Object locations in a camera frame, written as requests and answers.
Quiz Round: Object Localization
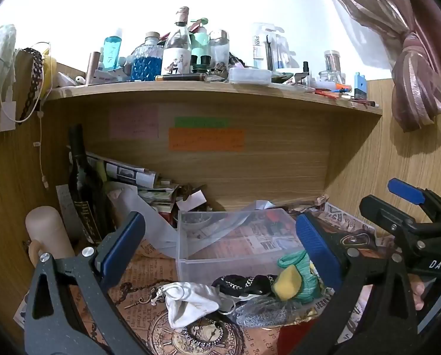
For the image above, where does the white paper tag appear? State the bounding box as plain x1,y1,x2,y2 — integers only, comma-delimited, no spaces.
0,98,17,132

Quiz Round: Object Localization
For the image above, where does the white paper sheet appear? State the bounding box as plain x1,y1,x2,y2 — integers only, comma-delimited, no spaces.
108,183,179,259

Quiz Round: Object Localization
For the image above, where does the yellow plastic object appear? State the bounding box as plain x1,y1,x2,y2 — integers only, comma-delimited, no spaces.
39,50,59,89

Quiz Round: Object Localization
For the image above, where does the pink striped curtain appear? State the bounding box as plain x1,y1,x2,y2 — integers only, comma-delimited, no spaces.
317,0,441,133

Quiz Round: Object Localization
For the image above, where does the clear bottle white label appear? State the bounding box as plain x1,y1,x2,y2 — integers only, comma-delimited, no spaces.
160,6,192,75

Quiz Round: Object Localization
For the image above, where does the dark brown pen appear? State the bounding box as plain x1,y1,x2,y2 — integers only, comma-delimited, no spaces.
155,73,208,82

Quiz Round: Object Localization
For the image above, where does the grey glitter pouch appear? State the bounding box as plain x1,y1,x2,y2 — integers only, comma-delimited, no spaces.
230,296,310,329

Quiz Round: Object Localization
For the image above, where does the clear bottle silver cap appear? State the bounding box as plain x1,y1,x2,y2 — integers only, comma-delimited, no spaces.
208,30,230,68

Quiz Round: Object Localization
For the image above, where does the newspaper print mat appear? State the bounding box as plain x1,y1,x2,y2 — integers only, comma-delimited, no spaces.
15,200,402,355

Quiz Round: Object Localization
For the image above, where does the pink paper note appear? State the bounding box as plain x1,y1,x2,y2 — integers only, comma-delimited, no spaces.
109,105,159,139

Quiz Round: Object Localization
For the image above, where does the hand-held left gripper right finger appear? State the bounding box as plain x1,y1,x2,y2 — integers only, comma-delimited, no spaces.
291,212,419,355

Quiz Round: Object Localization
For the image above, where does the clear flat plastic case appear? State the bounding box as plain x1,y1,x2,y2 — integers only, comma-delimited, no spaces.
228,67,272,85

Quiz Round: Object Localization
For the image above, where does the green paper note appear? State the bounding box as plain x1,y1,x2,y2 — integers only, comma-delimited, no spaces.
174,117,229,128

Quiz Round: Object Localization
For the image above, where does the white cable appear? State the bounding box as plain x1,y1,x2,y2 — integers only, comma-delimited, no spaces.
15,42,53,190

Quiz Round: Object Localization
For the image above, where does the turquoise liquid bottle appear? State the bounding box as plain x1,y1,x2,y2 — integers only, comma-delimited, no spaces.
103,28,124,72

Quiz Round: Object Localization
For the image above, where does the green sock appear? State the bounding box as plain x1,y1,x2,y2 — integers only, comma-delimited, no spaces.
278,250,322,303

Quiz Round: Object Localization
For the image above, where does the red pouch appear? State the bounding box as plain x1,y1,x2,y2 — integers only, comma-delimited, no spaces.
276,320,317,355

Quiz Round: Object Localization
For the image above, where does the glass jar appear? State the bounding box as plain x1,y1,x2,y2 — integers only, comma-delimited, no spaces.
324,50,343,82

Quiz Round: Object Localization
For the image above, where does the dark wine bottle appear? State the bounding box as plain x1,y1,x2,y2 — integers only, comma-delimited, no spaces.
68,125,114,246

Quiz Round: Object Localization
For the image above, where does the orange paper note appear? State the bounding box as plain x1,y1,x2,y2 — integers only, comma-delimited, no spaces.
168,128,245,152

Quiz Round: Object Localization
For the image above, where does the small blue box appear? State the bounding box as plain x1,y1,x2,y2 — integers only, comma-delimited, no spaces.
354,72,368,100

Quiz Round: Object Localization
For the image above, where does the wooden shelf board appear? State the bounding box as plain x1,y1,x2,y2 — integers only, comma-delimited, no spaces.
43,80,384,116

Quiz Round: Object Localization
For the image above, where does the mint green pump bottle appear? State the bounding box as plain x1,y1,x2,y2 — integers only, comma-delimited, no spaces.
190,17,211,63

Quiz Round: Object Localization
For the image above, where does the white drawstring pouch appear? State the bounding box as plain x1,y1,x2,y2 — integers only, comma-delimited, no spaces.
150,282,223,329

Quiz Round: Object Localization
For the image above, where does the person's right hand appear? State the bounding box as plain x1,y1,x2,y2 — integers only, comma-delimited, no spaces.
408,277,427,311

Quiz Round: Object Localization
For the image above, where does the blister pack white card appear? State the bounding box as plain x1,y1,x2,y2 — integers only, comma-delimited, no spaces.
251,22,267,70

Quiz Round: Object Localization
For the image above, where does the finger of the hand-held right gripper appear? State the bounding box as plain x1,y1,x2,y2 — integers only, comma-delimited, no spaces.
388,178,441,217
359,195,424,243

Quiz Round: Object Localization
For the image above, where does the black braided headband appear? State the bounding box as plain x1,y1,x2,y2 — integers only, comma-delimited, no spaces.
211,274,280,298

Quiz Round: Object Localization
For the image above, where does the clear plastic storage box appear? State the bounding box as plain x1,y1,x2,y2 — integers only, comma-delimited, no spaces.
176,209,317,296

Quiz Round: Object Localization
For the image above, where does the yellow sponge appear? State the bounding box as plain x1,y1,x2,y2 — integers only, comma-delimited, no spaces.
272,266,303,301

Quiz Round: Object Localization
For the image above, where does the faceted glass bottle blue liquid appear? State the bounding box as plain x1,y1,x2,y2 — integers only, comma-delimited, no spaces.
131,31,164,81

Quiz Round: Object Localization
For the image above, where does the pile of papers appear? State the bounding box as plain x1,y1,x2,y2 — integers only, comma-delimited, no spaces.
85,151,180,215

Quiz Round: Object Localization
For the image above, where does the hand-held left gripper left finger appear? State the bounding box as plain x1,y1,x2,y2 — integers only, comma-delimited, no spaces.
23,212,147,355

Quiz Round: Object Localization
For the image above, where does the black lace headband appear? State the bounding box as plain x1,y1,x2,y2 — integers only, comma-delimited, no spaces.
15,47,44,122

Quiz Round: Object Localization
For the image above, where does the small white card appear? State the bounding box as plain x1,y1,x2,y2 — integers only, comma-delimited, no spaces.
177,191,207,211

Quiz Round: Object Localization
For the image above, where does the blister pack black tool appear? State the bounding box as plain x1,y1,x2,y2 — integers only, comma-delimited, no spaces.
265,31,280,71

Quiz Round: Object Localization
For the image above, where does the rose gold tube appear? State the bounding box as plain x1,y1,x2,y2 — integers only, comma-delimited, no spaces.
85,52,102,85

